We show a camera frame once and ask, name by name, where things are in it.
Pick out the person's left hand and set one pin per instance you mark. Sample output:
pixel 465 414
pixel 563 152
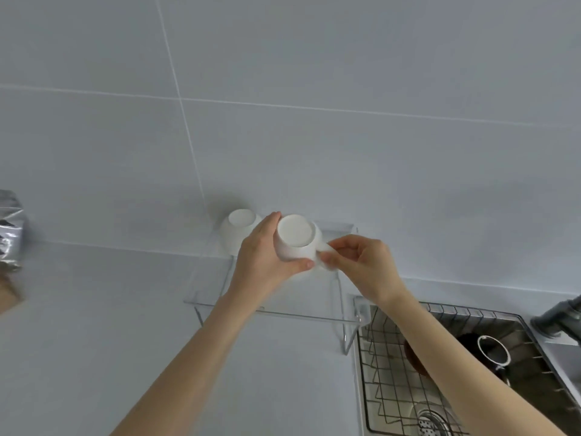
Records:
pixel 256 261

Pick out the person's right hand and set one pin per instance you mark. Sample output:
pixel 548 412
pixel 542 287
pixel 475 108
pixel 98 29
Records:
pixel 370 267

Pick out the person's left thumb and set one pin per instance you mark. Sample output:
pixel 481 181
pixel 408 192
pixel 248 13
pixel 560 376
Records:
pixel 297 267

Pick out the person's right thumb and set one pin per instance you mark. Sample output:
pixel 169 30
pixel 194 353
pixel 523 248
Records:
pixel 330 259

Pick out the person's left forearm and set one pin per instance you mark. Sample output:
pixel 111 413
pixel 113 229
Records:
pixel 190 363

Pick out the person's right forearm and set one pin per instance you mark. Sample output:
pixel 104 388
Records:
pixel 458 367

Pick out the clear acrylic shelf rack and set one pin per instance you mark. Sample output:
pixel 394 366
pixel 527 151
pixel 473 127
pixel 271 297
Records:
pixel 290 299

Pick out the white ceramic bowl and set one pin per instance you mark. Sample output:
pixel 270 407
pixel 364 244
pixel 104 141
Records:
pixel 236 231

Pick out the dark brown bowl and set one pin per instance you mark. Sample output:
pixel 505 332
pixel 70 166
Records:
pixel 467 347

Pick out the small metal pot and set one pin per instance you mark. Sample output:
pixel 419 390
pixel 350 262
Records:
pixel 492 351

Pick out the metal sink drain strainer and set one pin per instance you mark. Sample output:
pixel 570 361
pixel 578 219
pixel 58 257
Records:
pixel 431 424

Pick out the stainless steel sink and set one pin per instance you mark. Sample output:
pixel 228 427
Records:
pixel 535 358

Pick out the grey metal faucet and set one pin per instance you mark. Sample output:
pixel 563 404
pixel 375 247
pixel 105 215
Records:
pixel 558 320

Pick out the silver foil bag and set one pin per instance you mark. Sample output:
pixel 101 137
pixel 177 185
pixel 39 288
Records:
pixel 12 231

